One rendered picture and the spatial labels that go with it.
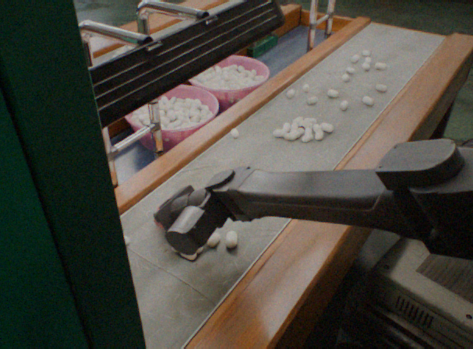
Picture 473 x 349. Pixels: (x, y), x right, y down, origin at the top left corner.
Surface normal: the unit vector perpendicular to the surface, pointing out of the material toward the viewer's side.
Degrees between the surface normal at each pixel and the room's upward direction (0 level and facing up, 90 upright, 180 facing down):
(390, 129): 0
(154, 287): 0
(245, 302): 0
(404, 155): 39
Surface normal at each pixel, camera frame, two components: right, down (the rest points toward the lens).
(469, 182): -0.60, -0.73
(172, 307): 0.00, -0.79
